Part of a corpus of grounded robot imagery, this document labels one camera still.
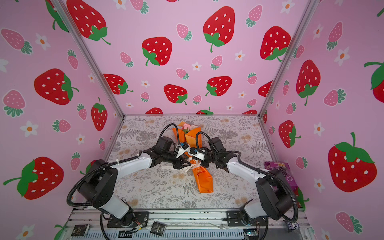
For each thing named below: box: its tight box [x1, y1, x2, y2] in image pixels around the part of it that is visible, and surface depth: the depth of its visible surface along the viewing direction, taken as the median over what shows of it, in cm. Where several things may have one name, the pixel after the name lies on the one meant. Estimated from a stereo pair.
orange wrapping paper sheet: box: [172, 121, 214, 194], surface depth 84 cm
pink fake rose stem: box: [182, 123, 191, 134], surface depth 106 cm
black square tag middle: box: [150, 221, 168, 237], surface depth 71 cm
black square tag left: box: [70, 224, 88, 237], surface depth 71 cm
